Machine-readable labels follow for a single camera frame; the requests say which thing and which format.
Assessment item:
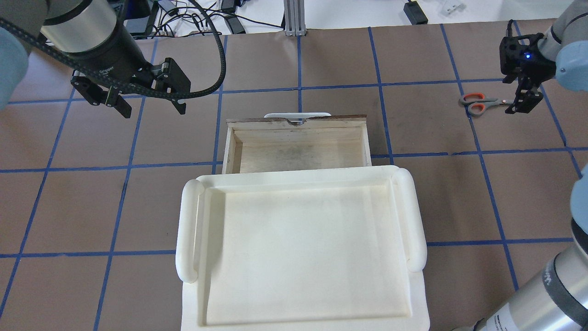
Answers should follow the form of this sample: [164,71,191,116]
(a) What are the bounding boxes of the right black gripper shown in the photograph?
[500,33,556,114]

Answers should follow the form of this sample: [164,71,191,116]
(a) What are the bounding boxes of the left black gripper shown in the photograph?
[71,21,191,119]

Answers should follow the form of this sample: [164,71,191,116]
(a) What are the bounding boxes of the grey orange scissors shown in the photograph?
[458,92,513,117]

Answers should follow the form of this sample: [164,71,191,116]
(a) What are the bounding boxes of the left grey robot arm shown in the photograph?
[1,0,191,119]

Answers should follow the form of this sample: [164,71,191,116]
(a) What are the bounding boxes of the black power adapter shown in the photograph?
[403,0,428,25]

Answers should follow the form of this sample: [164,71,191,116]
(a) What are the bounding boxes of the white plastic tray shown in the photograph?
[175,165,430,331]

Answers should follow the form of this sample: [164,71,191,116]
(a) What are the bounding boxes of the black braided cable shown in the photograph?
[0,0,226,99]

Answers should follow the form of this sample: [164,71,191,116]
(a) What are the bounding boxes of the wooden drawer with white handle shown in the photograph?
[222,113,372,174]

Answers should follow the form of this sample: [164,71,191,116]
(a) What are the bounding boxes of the aluminium frame post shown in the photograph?
[283,0,307,36]

